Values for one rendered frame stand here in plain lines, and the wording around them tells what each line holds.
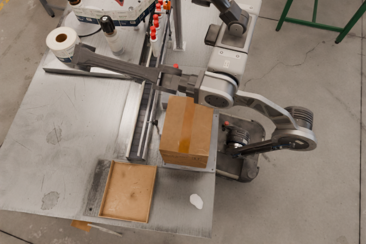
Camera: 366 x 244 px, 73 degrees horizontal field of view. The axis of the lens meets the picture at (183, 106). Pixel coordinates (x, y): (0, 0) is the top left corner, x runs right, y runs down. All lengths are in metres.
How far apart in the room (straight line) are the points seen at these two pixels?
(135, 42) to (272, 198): 1.70
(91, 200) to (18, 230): 1.24
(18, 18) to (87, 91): 2.33
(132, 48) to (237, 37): 1.01
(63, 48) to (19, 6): 2.37
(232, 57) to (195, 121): 0.44
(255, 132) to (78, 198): 1.45
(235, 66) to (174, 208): 0.86
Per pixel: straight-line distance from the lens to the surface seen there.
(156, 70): 0.95
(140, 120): 1.52
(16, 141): 1.85
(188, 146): 1.19
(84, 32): 2.04
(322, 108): 2.82
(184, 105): 1.27
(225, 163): 2.09
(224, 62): 0.91
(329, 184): 2.57
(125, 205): 1.47
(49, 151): 1.71
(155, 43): 1.64
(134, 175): 1.48
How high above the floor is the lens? 2.25
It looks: 64 degrees down
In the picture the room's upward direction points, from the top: 4 degrees counter-clockwise
